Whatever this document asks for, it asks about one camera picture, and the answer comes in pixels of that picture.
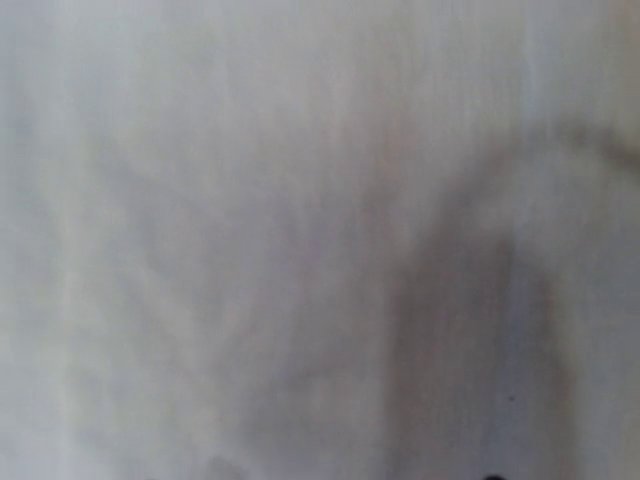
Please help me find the light blue long sleeve shirt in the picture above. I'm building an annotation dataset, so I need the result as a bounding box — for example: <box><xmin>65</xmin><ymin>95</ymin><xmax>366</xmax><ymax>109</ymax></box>
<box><xmin>1</xmin><ymin>1</ymin><xmax>639</xmax><ymax>479</ymax></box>

